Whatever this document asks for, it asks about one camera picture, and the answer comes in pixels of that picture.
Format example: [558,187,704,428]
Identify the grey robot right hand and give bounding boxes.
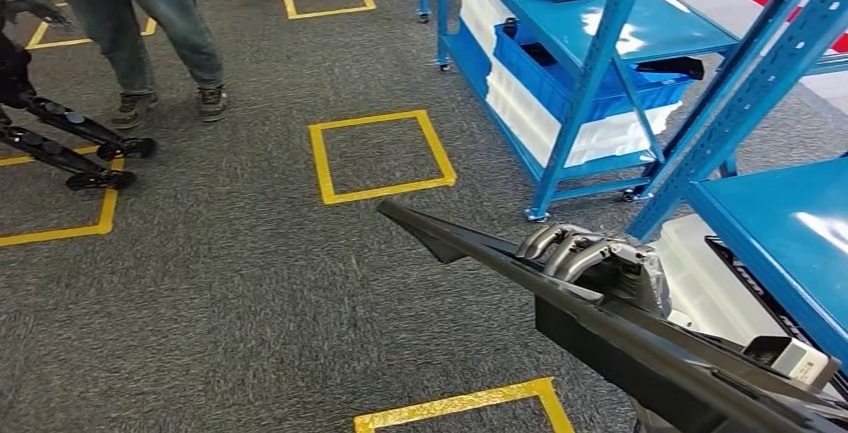
[515,223,674,320]

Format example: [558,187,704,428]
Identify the stacked white plastic crates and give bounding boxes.
[652,214,787,345]
[486,62,684,167]

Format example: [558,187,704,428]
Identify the blue plastic crate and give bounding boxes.
[493,19,697,124]

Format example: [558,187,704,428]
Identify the person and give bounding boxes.
[34,0,229,131]

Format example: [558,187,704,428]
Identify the black humanoid robot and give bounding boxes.
[0,0,159,192]

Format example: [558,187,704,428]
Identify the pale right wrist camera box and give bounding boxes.
[741,335,842,392]

